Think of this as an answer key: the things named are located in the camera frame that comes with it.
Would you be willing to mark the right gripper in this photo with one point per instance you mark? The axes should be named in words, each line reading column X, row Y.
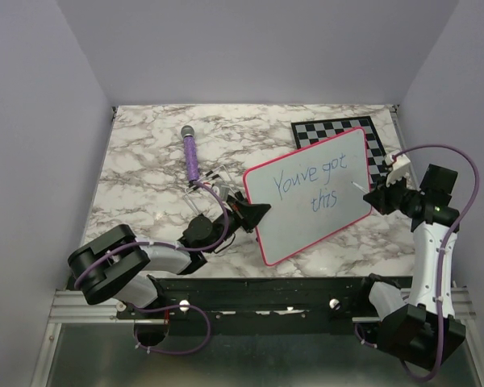
column 379, row 197

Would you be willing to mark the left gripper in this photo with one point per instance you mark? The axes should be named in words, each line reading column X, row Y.
column 247, row 216

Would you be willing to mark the blue whiteboard marker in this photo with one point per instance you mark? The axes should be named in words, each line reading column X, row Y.
column 361, row 188

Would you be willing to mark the pink framed whiteboard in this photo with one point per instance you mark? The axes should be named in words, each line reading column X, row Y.
column 311, row 194

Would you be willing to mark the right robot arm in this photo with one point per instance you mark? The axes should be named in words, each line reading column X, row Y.
column 421, row 329

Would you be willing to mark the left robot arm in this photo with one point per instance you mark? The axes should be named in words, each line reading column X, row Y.
column 111, row 265

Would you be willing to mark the black grey chessboard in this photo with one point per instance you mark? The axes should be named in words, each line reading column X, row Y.
column 311, row 132

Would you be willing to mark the purple microphone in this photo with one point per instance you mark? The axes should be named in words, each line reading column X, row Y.
column 190, row 151

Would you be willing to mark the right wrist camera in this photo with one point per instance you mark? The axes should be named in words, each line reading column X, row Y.
column 398, row 167

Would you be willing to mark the wire microphone stand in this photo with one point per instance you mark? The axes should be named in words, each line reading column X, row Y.
column 218, row 174

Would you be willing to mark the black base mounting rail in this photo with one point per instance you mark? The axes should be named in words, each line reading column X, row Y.
column 258, row 306

